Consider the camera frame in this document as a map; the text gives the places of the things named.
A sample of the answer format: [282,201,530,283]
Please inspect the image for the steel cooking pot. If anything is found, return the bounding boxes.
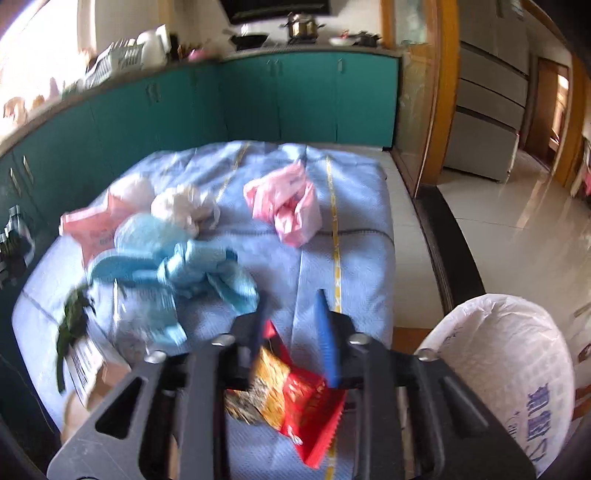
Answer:
[279,13,326,40]

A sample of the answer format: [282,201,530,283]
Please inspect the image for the blue face mask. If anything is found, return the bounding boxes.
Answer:
[113,213,190,259]

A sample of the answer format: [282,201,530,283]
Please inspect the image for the white round crumpled bag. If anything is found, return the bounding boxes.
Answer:
[108,175,155,217]

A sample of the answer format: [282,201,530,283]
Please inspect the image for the clear blue plastic wrapper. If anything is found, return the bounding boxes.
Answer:
[113,281,188,361]

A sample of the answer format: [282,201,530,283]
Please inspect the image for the pink printed plastic bag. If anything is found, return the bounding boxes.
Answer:
[243,162,321,247]

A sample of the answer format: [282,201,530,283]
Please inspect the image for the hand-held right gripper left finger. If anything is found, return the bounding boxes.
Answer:
[46,295,273,480]

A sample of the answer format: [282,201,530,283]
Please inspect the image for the green leaf scrap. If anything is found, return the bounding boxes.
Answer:
[54,286,95,393]

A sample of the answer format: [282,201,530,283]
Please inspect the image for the white plastic trash bag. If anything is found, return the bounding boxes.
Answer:
[416,293,578,480]

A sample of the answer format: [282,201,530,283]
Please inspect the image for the teal kitchen cabinets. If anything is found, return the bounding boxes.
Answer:
[0,51,400,296]

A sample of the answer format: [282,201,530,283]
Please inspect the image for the black range hood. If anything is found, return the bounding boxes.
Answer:
[219,0,332,25]

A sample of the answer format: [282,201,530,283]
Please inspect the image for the brown wooden door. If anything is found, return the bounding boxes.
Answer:
[526,55,583,185]

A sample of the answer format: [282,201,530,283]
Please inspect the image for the black wok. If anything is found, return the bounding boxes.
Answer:
[224,30,269,51]

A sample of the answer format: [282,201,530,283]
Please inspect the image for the white crumpled plastic bag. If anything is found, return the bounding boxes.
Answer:
[151,184,221,238]

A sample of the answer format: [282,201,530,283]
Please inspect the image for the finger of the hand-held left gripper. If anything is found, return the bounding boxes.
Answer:
[0,203,37,287]

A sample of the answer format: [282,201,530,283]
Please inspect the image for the white dish rack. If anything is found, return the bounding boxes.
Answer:
[85,44,146,88]

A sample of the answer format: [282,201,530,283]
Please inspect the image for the white kitchen appliance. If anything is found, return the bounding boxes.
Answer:
[136,25,169,65]

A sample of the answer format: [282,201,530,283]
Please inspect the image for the white printed packet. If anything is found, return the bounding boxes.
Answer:
[65,337,121,402]

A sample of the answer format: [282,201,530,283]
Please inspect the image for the blue checked cloth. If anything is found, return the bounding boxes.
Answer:
[11,141,398,480]

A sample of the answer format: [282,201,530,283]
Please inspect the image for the silver refrigerator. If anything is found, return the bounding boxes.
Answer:
[443,0,532,183]

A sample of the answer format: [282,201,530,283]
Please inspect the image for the blue waffle dishcloth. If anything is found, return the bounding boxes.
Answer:
[88,240,259,319]

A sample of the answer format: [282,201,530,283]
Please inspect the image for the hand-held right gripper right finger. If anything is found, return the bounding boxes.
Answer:
[315,290,539,480]

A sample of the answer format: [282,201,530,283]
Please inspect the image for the wooden framed glass door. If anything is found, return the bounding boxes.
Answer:
[381,0,460,199]

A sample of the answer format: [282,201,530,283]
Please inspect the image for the red snack packet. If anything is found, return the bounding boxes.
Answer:
[225,318,348,469]

